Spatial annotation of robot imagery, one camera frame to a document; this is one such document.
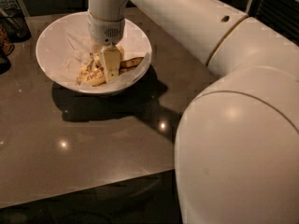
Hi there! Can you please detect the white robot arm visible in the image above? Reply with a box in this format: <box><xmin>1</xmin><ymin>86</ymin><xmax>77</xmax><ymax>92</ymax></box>
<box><xmin>88</xmin><ymin>0</ymin><xmax>299</xmax><ymax>224</ymax></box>

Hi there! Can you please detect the small banana at left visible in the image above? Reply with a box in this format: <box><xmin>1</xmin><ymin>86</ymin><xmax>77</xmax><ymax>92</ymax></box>
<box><xmin>77</xmin><ymin>53</ymin><xmax>94</xmax><ymax>84</ymax></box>

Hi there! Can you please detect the dark basket with snacks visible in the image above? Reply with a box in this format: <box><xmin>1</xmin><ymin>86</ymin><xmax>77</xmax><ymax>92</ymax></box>
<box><xmin>0</xmin><ymin>24</ymin><xmax>15</xmax><ymax>74</ymax></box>

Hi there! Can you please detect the large spotted yellow banana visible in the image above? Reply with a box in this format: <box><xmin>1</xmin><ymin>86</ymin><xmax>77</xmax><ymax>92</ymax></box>
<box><xmin>85</xmin><ymin>46</ymin><xmax>124</xmax><ymax>86</ymax></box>

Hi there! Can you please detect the black wire mesh basket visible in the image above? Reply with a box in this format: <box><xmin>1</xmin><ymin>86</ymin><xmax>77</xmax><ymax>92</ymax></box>
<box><xmin>0</xmin><ymin>7</ymin><xmax>31</xmax><ymax>43</ymax></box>

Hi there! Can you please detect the banana at right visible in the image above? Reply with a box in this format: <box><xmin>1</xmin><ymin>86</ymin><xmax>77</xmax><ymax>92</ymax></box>
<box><xmin>120</xmin><ymin>57</ymin><xmax>143</xmax><ymax>74</ymax></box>

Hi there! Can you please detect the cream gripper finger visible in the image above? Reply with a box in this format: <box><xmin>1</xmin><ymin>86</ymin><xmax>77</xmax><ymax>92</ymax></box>
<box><xmin>90</xmin><ymin>38</ymin><xmax>103</xmax><ymax>53</ymax></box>
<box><xmin>99</xmin><ymin>45</ymin><xmax>121</xmax><ymax>83</ymax></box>

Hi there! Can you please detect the white ceramic bowl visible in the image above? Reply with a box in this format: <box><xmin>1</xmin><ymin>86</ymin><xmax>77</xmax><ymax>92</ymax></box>
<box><xmin>36</xmin><ymin>11</ymin><xmax>153</xmax><ymax>98</ymax></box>

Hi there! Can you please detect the dark appliance with vents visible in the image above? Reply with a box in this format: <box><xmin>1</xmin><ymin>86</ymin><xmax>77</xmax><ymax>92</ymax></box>
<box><xmin>248</xmin><ymin>0</ymin><xmax>299</xmax><ymax>45</ymax></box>

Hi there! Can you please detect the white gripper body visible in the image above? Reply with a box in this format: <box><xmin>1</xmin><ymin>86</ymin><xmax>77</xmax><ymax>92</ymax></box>
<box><xmin>88</xmin><ymin>11</ymin><xmax>125</xmax><ymax>46</ymax></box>

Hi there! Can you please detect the white paper bowl liner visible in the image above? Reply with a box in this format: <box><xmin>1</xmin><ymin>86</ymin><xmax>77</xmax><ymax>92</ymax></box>
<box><xmin>57</xmin><ymin>20</ymin><xmax>152</xmax><ymax>94</ymax></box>

